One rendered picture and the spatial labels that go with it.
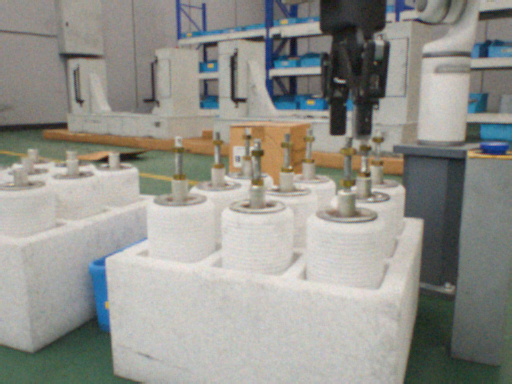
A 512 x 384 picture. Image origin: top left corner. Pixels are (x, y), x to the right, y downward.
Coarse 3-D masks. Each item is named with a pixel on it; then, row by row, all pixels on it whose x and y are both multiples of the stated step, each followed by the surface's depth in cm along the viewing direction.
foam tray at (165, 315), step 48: (144, 288) 63; (192, 288) 60; (240, 288) 57; (288, 288) 54; (336, 288) 54; (384, 288) 53; (144, 336) 64; (192, 336) 61; (240, 336) 58; (288, 336) 55; (336, 336) 53; (384, 336) 51
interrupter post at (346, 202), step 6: (342, 192) 57; (348, 192) 57; (354, 192) 57; (342, 198) 57; (348, 198) 56; (354, 198) 57; (342, 204) 57; (348, 204) 57; (354, 204) 57; (342, 210) 57; (348, 210) 57; (354, 210) 57; (342, 216) 57; (348, 216) 57; (354, 216) 57
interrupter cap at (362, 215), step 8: (320, 208) 60; (328, 208) 61; (336, 208) 60; (360, 208) 60; (320, 216) 56; (328, 216) 56; (336, 216) 57; (360, 216) 57; (368, 216) 56; (376, 216) 56
